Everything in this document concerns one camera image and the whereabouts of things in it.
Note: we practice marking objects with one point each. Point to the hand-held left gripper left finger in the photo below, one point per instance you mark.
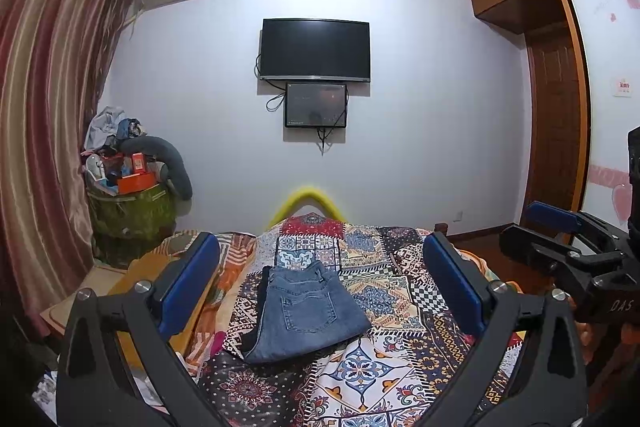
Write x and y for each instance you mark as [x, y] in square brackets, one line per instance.
[190, 287]

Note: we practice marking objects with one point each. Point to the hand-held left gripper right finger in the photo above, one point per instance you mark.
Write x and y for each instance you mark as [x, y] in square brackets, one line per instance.
[450, 287]

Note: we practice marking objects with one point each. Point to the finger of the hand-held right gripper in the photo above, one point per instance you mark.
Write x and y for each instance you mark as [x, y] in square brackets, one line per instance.
[552, 217]
[560, 257]

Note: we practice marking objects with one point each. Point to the blue denim jeans pants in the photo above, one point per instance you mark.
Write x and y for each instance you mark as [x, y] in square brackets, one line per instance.
[305, 307]

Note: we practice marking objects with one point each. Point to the person's right hand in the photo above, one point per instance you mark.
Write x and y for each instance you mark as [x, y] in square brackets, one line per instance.
[590, 332]

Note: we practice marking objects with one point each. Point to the orange striped bedsheet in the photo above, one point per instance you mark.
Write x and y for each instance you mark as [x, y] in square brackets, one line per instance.
[235, 257]

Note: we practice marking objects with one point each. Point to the brown wooden door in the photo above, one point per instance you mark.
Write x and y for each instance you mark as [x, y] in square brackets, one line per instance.
[555, 132]

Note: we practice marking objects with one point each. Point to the green patterned storage bag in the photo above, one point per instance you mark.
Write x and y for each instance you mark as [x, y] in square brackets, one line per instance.
[135, 217]

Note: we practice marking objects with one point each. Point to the patterned patchwork blanket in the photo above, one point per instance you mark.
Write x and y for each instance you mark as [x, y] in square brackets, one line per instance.
[380, 357]

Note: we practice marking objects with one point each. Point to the wooden folding lap table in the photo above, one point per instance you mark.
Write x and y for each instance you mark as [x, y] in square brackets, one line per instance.
[90, 297]

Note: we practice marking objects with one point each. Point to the orange box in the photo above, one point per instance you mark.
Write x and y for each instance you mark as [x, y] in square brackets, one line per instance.
[135, 181]

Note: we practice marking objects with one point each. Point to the grey long pillow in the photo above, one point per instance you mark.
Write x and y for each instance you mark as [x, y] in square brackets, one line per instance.
[175, 167]

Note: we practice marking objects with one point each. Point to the white sliding wardrobe door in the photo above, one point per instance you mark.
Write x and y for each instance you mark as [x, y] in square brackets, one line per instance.
[605, 107]

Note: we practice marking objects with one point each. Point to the yellow bed footboard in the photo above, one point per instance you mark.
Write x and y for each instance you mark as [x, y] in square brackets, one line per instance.
[305, 202]

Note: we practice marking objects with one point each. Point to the small red white sign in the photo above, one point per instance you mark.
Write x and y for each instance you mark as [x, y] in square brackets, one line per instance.
[624, 87]

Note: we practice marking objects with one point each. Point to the light grey cloth pile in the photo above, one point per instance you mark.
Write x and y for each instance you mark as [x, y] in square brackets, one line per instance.
[107, 127]

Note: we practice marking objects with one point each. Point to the striped red beige curtain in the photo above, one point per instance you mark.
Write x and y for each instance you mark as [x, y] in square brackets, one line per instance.
[45, 107]

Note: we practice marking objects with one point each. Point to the small black wall monitor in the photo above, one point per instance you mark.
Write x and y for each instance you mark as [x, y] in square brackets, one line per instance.
[316, 105]

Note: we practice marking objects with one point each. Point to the wall-mounted black television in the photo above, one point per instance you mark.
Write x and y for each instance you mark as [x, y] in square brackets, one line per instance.
[315, 49]

